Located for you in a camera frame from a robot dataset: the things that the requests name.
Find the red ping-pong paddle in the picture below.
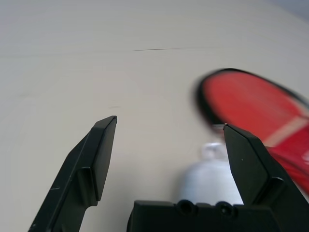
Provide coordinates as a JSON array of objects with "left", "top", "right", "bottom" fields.
[{"left": 204, "top": 72, "right": 309, "bottom": 143}]

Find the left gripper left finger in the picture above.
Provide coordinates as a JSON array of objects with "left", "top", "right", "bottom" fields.
[{"left": 28, "top": 115, "right": 118, "bottom": 232}]

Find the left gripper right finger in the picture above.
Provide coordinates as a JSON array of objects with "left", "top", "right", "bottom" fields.
[{"left": 222, "top": 123, "right": 309, "bottom": 232}]

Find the red black paddle case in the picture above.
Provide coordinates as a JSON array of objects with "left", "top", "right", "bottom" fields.
[{"left": 190, "top": 67, "right": 309, "bottom": 194}]

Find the white plush zipper charm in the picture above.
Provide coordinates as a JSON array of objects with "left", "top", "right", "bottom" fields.
[{"left": 177, "top": 142, "right": 244, "bottom": 206}]

